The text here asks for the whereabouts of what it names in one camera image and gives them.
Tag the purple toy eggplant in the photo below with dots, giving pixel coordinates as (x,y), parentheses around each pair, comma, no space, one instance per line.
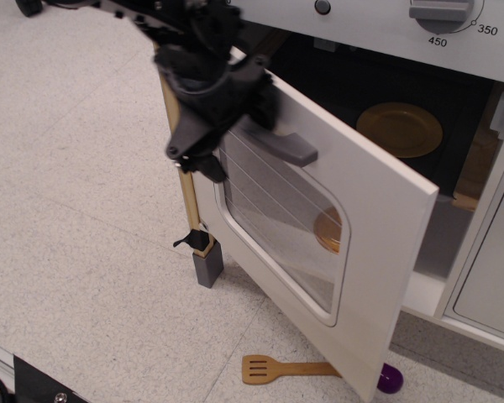
(391,380)

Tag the black caster wheel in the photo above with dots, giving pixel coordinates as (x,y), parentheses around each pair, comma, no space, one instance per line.
(29,8)

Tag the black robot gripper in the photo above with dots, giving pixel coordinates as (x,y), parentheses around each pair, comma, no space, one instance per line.
(213,93)

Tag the wooden slotted spatula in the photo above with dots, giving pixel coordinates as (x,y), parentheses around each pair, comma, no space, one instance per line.
(261,369)

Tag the grey temperature knob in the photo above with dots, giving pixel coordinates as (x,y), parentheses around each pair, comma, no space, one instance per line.
(441,16)

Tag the white oven door with window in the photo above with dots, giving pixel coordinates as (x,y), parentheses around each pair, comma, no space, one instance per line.
(346,304)

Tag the white cabinet door right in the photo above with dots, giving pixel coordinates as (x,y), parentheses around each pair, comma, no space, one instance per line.
(478,298)

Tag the black tape strip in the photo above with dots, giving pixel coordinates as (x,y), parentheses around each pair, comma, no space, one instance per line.
(196,239)

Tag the yellow plastic plate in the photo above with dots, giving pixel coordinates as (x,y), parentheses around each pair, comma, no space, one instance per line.
(402,129)

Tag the orange plastic pot lid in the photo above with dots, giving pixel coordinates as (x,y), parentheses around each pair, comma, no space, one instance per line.
(327,229)

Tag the grey plastic leg foot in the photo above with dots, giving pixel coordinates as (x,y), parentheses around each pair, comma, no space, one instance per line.
(210,267)

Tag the white toy kitchen oven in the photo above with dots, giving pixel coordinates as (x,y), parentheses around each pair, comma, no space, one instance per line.
(457,222)

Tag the grey oven door handle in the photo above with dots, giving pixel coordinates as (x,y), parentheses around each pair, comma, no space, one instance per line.
(291,148)

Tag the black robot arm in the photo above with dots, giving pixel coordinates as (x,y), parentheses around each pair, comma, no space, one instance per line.
(194,40)

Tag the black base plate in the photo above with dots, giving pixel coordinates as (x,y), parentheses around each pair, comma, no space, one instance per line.
(34,386)

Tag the small grey round button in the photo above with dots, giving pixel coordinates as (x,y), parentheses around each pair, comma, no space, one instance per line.
(322,7)

